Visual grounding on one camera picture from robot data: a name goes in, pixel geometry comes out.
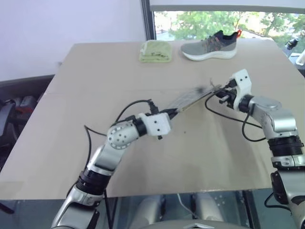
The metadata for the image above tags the dark clutter beside table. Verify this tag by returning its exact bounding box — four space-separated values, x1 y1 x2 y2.
0 94 42 165

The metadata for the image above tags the grey sneaker with white sole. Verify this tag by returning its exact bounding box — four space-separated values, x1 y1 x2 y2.
180 30 243 61

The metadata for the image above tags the thin white cable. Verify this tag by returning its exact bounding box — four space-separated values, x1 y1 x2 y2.
176 193 200 219

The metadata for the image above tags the dark window frame post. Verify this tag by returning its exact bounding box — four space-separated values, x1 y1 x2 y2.
141 0 157 42

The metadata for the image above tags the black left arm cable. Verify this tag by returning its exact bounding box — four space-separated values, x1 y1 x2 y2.
83 99 160 167

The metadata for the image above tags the small black device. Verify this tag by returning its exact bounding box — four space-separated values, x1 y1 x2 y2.
285 37 300 51

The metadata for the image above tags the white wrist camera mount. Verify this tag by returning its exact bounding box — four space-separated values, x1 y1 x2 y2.
138 112 173 137
228 69 253 111

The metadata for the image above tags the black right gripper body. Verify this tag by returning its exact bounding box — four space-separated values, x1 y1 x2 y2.
218 80 239 107

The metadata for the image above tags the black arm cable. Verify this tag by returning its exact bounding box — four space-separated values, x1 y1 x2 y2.
83 99 160 167
204 94 266 142

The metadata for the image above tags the white object by window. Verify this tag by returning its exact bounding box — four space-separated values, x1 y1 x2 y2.
295 51 305 66

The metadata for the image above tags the grey plaid zipper pouch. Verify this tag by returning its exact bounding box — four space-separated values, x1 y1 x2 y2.
166 78 224 114

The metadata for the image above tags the silver robot leg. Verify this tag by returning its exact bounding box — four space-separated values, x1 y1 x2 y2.
137 195 167 226
193 192 226 222

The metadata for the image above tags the folded green towel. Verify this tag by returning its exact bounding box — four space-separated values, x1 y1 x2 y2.
139 40 173 64

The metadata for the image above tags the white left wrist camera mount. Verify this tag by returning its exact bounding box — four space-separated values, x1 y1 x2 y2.
138 112 173 137

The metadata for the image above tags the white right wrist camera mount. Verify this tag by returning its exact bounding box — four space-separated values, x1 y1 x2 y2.
228 69 253 111

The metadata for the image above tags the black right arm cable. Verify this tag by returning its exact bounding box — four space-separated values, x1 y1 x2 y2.
204 94 266 142

